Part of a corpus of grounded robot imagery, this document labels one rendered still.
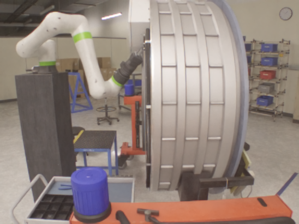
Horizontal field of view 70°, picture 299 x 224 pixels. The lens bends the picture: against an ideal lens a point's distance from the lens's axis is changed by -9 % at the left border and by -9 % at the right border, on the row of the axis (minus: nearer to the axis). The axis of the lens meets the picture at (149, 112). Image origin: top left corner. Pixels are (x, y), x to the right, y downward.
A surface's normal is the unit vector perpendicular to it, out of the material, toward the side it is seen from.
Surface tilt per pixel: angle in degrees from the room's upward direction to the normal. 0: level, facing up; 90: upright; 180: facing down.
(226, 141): 99
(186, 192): 90
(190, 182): 90
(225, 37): 54
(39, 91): 90
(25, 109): 90
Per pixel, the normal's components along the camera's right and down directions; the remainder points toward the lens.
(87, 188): 0.07, 0.24
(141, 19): 0.02, -0.55
